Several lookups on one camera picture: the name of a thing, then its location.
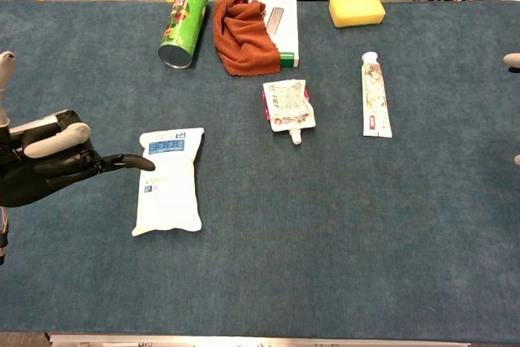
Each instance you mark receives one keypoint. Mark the white spout pouch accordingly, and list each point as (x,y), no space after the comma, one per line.
(289,107)

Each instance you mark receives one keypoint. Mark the white snack bag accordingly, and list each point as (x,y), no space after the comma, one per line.
(168,184)

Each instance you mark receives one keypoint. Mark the floral toothpaste tube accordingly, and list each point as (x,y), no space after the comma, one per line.
(375,99)

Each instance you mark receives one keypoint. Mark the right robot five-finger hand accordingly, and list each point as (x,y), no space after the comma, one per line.
(514,59)

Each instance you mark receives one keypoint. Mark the aluminium table edge rail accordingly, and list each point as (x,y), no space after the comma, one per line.
(260,341)

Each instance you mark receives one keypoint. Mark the green chips can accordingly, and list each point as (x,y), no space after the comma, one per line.
(185,26)

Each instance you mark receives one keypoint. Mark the yellow sponge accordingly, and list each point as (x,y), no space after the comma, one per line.
(356,9)

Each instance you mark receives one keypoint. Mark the brown cloth towel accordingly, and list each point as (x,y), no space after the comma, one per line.
(243,38)

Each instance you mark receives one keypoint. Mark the white box green end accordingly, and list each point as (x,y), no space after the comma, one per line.
(284,26)

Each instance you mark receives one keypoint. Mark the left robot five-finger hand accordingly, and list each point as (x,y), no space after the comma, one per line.
(40,168)

